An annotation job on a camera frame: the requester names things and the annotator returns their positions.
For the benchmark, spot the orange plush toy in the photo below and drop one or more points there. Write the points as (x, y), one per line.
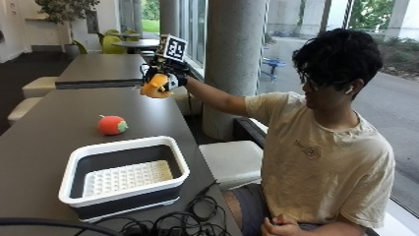
(152, 90)

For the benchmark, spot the white marker cube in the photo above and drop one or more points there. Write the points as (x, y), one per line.
(176, 48)

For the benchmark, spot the dark round table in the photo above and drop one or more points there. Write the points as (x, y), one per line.
(124, 34)
(137, 43)

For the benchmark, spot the dark grey rectangular table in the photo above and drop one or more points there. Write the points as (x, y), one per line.
(103, 70)

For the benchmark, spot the yellow-green chair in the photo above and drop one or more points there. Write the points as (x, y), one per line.
(110, 44)
(130, 32)
(80, 47)

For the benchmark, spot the red plush apple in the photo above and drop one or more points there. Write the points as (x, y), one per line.
(112, 125)

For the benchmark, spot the concrete pillar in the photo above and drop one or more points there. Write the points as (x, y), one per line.
(233, 49)

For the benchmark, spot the white cube stool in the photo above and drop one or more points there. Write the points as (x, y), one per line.
(40, 86)
(233, 162)
(24, 109)

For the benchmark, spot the the person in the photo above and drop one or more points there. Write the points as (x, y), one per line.
(331, 154)

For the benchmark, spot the indoor potted tree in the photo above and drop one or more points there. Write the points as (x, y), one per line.
(65, 13)

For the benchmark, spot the blue outdoor bench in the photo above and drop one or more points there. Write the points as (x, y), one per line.
(273, 64)

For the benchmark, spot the white and grey wash basin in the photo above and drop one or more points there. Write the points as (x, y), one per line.
(126, 177)

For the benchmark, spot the white earbud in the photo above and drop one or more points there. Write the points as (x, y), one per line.
(349, 90)

